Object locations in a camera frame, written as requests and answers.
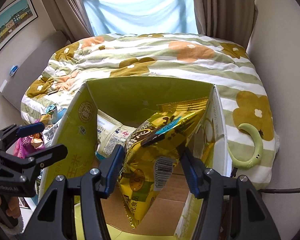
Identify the green snake toy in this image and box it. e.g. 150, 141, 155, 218
227, 123, 264, 170

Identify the gold chocolate snack bag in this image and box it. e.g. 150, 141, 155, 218
118, 97, 209, 229

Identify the beige snack bag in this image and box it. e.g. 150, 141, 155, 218
95, 110, 136, 161

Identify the person left hand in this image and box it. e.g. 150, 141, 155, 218
0, 193, 22, 219

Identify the green cardboard box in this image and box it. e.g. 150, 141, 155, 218
38, 76, 233, 240

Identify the grey headboard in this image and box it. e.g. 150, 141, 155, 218
0, 30, 68, 111

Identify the left brown curtain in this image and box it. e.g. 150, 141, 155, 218
42, 0, 94, 42

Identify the floral green white duvet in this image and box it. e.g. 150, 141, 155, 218
20, 34, 277, 189

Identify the brown curtain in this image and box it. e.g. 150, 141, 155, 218
42, 0, 94, 42
194, 0, 258, 48

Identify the framed houses picture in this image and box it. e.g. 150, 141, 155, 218
0, 0, 38, 51

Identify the purple snack bag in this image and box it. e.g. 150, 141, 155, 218
13, 136, 44, 159

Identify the right brown curtain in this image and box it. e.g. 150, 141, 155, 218
194, 0, 258, 48

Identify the light blue window sheet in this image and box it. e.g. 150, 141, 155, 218
83, 0, 198, 35

